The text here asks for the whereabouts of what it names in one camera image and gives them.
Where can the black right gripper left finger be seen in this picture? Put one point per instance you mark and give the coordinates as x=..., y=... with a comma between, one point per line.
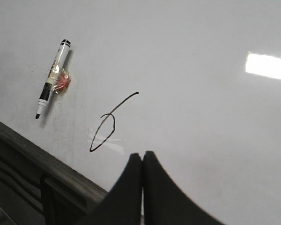
x=122, y=205

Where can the white whiteboard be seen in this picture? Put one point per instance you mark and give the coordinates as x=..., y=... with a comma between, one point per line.
x=198, y=82

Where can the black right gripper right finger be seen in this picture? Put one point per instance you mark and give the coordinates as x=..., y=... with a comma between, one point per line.
x=164, y=202

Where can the black white whiteboard marker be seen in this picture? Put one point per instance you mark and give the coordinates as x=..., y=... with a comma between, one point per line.
x=53, y=75

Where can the grey aluminium whiteboard tray rail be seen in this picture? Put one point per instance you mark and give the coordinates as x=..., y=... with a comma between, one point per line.
x=52, y=166

